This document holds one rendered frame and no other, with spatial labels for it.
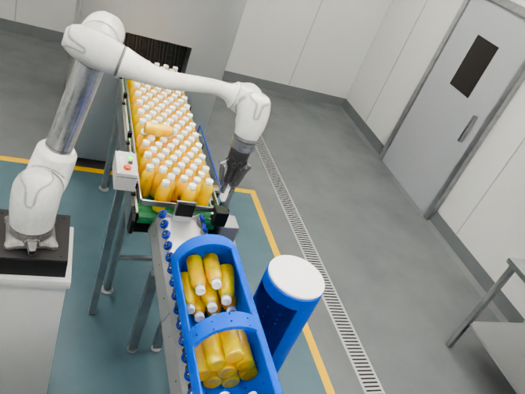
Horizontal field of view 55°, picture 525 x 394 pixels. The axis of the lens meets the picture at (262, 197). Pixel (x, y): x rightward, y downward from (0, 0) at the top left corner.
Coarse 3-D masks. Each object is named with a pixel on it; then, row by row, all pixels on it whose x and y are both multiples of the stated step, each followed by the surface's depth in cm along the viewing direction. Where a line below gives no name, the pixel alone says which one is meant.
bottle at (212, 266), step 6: (204, 258) 206; (210, 258) 204; (216, 258) 206; (204, 264) 204; (210, 264) 201; (216, 264) 201; (210, 270) 197; (216, 270) 197; (210, 276) 196; (216, 276) 196; (222, 276) 198; (210, 282) 196
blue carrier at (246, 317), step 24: (192, 240) 200; (216, 240) 201; (240, 264) 199; (240, 288) 207; (240, 312) 174; (192, 336) 171; (264, 336) 175; (192, 360) 166; (264, 360) 179; (192, 384) 163; (240, 384) 181; (264, 384) 176
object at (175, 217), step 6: (180, 204) 244; (186, 204) 245; (192, 204) 247; (174, 210) 247; (180, 210) 246; (186, 210) 247; (192, 210) 248; (174, 216) 249; (180, 216) 249; (186, 216) 249; (192, 216) 252
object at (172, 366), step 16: (176, 224) 249; (192, 224) 254; (176, 240) 240; (160, 256) 232; (160, 272) 226; (160, 288) 220; (160, 304) 215; (176, 304) 208; (160, 320) 211; (176, 368) 188; (176, 384) 184
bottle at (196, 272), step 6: (192, 258) 204; (198, 258) 205; (192, 264) 201; (198, 264) 202; (192, 270) 199; (198, 270) 199; (204, 270) 201; (192, 276) 197; (198, 276) 196; (204, 276) 198; (192, 282) 196; (198, 282) 195; (204, 282) 196
